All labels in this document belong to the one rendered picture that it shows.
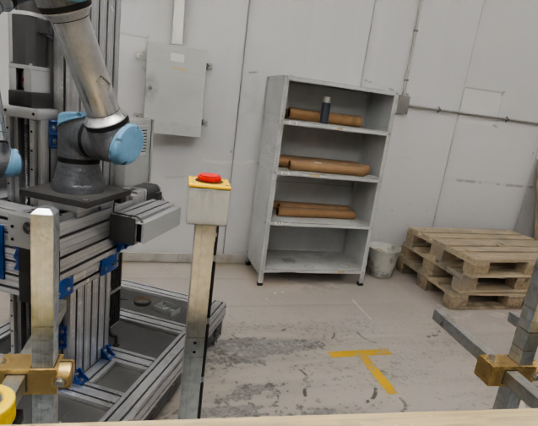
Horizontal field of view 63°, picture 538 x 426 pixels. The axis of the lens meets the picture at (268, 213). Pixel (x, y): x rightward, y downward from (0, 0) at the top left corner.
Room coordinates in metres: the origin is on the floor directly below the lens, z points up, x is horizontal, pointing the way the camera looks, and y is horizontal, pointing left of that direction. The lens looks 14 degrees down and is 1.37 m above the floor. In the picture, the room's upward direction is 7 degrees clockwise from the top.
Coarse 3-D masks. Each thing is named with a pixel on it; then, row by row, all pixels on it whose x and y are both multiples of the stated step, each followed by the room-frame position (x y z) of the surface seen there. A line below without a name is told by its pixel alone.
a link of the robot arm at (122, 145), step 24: (48, 0) 1.00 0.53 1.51; (72, 0) 1.01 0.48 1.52; (72, 24) 1.04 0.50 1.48; (72, 48) 1.06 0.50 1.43; (96, 48) 1.10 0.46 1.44; (72, 72) 1.09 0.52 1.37; (96, 72) 1.10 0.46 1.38; (96, 96) 1.11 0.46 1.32; (96, 120) 1.14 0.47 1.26; (120, 120) 1.15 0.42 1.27; (96, 144) 1.16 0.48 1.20; (120, 144) 1.14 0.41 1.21
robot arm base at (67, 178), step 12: (60, 168) 1.22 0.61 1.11; (72, 168) 1.21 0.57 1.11; (84, 168) 1.23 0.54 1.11; (96, 168) 1.26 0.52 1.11; (60, 180) 1.20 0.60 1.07; (72, 180) 1.20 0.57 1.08; (84, 180) 1.22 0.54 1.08; (96, 180) 1.25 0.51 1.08; (60, 192) 1.20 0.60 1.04; (72, 192) 1.20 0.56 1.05; (84, 192) 1.21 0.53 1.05; (96, 192) 1.24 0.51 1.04
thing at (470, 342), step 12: (444, 312) 1.13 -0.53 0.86; (444, 324) 1.09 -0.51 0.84; (456, 324) 1.06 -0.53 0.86; (456, 336) 1.03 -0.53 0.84; (468, 336) 1.00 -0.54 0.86; (468, 348) 0.98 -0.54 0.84; (480, 348) 0.95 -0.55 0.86; (516, 372) 0.86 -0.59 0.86; (504, 384) 0.86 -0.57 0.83; (516, 384) 0.83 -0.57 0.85; (528, 384) 0.82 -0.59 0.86; (528, 396) 0.79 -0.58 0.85
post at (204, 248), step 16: (208, 240) 0.72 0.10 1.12; (192, 256) 0.74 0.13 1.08; (208, 256) 0.72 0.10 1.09; (192, 272) 0.71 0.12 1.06; (208, 272) 0.72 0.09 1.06; (192, 288) 0.71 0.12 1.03; (208, 288) 0.72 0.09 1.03; (192, 304) 0.71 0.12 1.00; (208, 304) 0.72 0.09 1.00; (192, 320) 0.71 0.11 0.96; (208, 320) 0.74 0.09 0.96; (192, 336) 0.72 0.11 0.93; (208, 336) 0.74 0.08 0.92; (192, 352) 0.72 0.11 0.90; (192, 368) 0.72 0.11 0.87; (192, 384) 0.72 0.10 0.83; (192, 400) 0.72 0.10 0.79; (192, 416) 0.72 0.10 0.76
